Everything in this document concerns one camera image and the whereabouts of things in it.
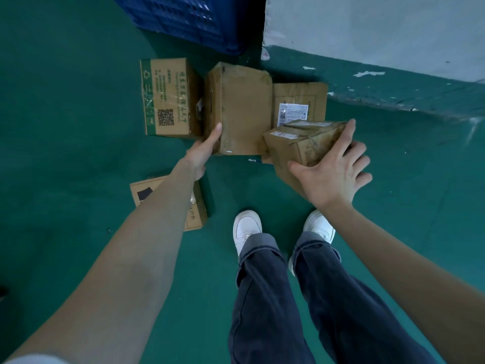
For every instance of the person's right hand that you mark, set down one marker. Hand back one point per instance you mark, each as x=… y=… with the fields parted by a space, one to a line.
x=331 y=178

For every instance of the person's left hand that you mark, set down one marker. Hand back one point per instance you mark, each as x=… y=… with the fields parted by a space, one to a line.
x=197 y=155

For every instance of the person's right middle finger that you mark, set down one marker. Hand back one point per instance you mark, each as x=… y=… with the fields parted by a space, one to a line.
x=357 y=151

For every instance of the person's right thumb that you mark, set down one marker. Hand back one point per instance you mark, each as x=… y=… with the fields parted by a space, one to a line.
x=300 y=170

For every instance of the person's right little finger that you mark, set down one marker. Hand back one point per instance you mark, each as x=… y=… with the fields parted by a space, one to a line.
x=364 y=180

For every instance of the person's left thumb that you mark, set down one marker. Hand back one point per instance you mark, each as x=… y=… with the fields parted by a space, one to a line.
x=214 y=136

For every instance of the small taped cardboard box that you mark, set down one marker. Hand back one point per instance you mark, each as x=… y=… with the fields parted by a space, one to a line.
x=295 y=145

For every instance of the large plain cardboard box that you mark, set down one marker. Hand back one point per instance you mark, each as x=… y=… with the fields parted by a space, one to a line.
x=242 y=106

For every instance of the person's right forearm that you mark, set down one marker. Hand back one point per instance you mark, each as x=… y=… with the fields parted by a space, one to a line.
x=409 y=276

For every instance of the person's left forearm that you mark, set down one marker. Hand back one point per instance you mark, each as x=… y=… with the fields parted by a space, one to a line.
x=125 y=261

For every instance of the white right shoe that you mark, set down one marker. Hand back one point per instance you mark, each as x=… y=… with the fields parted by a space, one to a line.
x=320 y=225

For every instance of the white shoe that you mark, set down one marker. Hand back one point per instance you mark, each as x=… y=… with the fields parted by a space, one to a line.
x=320 y=225
x=246 y=227

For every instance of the green printed cardboard box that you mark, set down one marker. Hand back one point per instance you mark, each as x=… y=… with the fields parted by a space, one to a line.
x=166 y=96

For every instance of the cardboard box with white label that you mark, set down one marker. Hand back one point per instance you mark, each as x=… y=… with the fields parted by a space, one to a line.
x=299 y=102

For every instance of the cardboard box with black patch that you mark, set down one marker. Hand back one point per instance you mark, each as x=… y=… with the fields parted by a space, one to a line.
x=197 y=212

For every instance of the white left shoe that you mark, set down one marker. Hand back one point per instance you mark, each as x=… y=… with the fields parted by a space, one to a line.
x=246 y=227

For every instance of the blue plastic crate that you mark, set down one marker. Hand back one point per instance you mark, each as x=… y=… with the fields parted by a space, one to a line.
x=197 y=18

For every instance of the dark blue jeans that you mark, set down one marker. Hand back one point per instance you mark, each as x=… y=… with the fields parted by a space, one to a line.
x=272 y=307

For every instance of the white shirt sleeve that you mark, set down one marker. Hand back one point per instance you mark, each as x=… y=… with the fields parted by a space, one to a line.
x=38 y=360

